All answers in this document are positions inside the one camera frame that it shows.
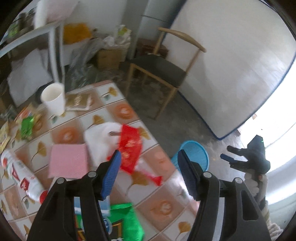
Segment red and white plastic bag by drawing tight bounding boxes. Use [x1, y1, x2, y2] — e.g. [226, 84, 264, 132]
[84, 122, 163, 186]

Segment green chip bag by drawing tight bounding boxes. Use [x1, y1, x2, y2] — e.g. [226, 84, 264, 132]
[74, 202, 145, 241]

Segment right forearm light sleeve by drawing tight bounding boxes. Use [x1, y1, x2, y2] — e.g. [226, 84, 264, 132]
[259, 198, 283, 241]

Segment blue trash basket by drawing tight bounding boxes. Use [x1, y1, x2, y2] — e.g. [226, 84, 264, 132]
[171, 140, 209, 171]

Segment white gloved right hand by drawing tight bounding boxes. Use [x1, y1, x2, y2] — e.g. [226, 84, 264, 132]
[244, 171, 268, 204]

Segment pink cloth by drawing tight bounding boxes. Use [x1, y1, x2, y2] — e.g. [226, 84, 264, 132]
[48, 144, 88, 179]

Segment gold and white box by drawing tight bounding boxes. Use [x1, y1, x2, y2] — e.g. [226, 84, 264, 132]
[66, 93, 91, 111]

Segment white red-capped bottle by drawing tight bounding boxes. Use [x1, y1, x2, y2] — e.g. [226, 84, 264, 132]
[1, 149, 48, 204]

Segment white paper cup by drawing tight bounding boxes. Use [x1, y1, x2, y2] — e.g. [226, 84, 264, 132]
[41, 82, 66, 116]

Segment small green snack packet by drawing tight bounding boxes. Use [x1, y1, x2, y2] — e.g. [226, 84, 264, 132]
[21, 116, 34, 140]

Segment white mattress blue trim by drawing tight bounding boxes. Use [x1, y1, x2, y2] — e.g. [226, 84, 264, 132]
[172, 1, 295, 140]

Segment grey plastic sheet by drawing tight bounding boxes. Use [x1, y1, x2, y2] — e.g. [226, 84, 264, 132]
[65, 38, 104, 92]

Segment cardboard box on floor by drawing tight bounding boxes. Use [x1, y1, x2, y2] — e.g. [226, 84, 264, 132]
[97, 49, 121, 70]

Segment wooden chair dark seat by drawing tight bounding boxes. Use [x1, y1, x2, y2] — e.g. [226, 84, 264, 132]
[125, 27, 207, 120]

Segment white pillow under desk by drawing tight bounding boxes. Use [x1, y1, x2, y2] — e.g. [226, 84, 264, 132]
[8, 49, 53, 106]

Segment yellow fluffy item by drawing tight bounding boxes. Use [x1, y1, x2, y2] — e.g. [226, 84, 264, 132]
[63, 23, 92, 45]

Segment grey metal desk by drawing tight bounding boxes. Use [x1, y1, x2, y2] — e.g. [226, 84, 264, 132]
[1, 21, 65, 84]

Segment grey refrigerator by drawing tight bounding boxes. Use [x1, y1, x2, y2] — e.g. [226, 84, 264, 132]
[122, 0, 185, 59]

